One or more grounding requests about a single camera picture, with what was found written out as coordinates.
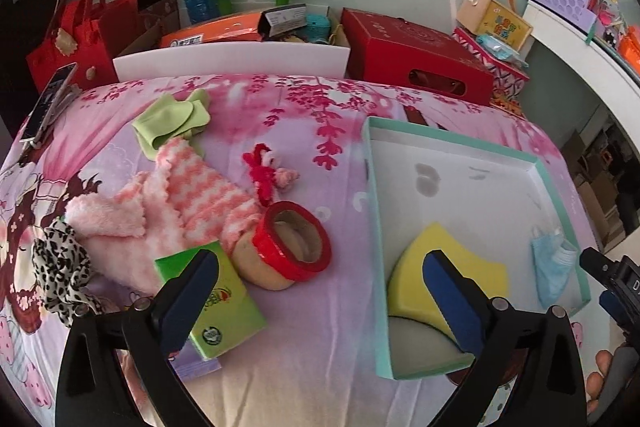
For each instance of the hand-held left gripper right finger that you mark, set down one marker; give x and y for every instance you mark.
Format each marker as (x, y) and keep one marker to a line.
(455, 302)

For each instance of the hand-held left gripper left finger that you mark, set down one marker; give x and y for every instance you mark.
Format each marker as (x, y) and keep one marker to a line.
(192, 297)

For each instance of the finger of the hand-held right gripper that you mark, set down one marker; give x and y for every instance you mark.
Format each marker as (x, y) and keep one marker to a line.
(595, 262)

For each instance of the purple wipes packet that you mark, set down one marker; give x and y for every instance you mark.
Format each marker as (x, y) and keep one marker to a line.
(197, 364)

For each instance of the red tape roll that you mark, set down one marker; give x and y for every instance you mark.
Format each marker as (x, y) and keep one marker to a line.
(265, 247)

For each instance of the pink striped fluffy towel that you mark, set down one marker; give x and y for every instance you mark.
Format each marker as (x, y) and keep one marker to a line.
(200, 192)

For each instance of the white box with teal rim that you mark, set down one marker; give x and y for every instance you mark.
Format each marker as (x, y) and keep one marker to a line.
(450, 187)

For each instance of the leopard print scrunchie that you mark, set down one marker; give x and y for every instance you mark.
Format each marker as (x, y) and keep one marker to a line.
(60, 267)

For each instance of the person's right hand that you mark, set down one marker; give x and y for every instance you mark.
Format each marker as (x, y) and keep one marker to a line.
(600, 364)

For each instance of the green tissue packet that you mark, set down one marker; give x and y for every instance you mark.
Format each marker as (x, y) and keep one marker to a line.
(230, 302)

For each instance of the blue face mask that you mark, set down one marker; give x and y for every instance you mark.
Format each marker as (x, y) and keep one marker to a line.
(550, 267)

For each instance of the yellow sponge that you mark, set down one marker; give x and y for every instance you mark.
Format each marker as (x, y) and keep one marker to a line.
(415, 272)

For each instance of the stack of cardboard boxes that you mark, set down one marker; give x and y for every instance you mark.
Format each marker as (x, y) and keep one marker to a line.
(600, 192)

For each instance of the beige round sponge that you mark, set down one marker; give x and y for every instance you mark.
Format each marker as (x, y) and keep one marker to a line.
(260, 274)

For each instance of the pink printed blanket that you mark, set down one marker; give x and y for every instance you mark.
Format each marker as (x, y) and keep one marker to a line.
(325, 287)

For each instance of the green cloth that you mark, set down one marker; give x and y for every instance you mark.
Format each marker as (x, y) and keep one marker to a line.
(167, 122)

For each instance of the red gold patterned packet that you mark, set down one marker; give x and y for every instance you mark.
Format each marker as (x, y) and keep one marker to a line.
(507, 107)

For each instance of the red white patterned box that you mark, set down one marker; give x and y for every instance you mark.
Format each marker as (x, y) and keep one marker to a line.
(500, 77)

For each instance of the white desk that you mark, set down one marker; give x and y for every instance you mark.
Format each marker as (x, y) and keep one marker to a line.
(575, 52)

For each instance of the orange packet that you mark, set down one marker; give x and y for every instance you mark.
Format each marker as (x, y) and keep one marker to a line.
(630, 47)

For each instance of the pale blue wipes pack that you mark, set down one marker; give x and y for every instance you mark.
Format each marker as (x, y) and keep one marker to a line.
(500, 49)

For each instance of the white bed board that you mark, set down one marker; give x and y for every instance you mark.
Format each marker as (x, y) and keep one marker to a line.
(225, 59)

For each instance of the smartphone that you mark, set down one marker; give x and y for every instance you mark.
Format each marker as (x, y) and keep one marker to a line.
(47, 102)

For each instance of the yellow carry box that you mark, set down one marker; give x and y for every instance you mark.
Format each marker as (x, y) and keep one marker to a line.
(500, 24)

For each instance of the red gift box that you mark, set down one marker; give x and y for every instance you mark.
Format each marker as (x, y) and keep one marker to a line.
(400, 47)

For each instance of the orange cardboard box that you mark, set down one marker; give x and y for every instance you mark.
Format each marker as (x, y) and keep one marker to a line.
(220, 29)

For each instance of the red tote bag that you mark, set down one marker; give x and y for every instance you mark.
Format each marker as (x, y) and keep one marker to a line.
(75, 42)

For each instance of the dark red paper bag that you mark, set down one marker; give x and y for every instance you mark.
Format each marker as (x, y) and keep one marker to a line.
(120, 22)

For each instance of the black cardboard box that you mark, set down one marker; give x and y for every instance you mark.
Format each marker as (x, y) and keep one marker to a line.
(282, 19)

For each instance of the teal plastic toy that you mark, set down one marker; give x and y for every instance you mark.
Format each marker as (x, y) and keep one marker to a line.
(317, 27)

